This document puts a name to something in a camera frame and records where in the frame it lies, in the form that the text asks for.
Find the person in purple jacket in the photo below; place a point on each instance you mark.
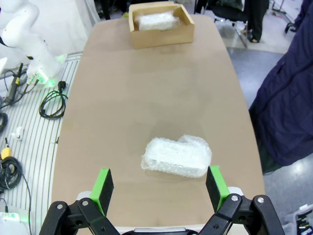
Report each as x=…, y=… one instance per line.
x=288, y=98

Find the open brown cardboard box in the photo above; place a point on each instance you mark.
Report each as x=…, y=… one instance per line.
x=161, y=39

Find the white plastic bin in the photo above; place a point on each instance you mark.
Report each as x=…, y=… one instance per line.
x=299, y=220

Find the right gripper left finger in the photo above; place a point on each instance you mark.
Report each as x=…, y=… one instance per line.
x=97, y=218

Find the black office chair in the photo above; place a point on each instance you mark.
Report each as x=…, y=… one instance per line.
x=230, y=13

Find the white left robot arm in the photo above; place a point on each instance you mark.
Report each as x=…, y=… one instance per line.
x=36, y=49

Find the white box with green light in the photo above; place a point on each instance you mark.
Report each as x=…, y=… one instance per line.
x=12, y=224

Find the bubble-wrapped white clock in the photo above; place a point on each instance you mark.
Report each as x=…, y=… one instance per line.
x=176, y=156

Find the person in black trousers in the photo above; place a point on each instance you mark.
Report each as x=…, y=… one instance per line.
x=256, y=19

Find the yellow plug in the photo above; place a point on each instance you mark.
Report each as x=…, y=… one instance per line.
x=6, y=153

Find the film-wrapped white clock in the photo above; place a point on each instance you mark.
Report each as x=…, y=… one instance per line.
x=157, y=21

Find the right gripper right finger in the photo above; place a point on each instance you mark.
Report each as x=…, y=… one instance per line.
x=234, y=215

